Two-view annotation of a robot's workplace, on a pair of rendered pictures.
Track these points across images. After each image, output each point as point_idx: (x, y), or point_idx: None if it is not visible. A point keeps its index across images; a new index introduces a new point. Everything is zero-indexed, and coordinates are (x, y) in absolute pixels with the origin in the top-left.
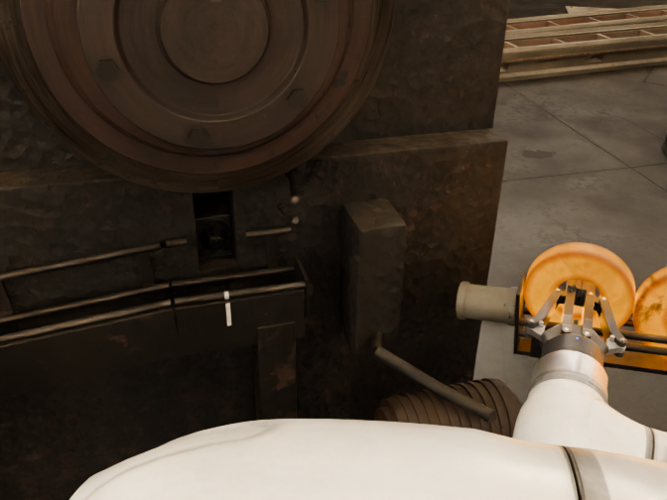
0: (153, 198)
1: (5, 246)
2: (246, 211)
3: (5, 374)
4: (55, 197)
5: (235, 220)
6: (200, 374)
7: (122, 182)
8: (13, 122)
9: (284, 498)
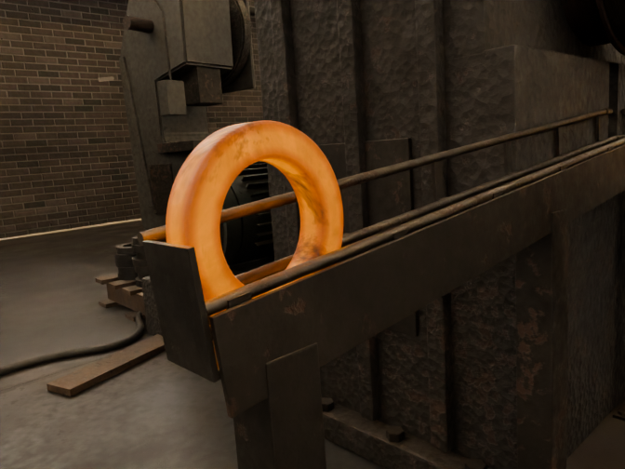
0: (600, 77)
1: (560, 100)
2: (620, 96)
3: (613, 176)
4: (576, 65)
5: (618, 101)
6: (604, 228)
7: (593, 61)
8: (539, 20)
9: None
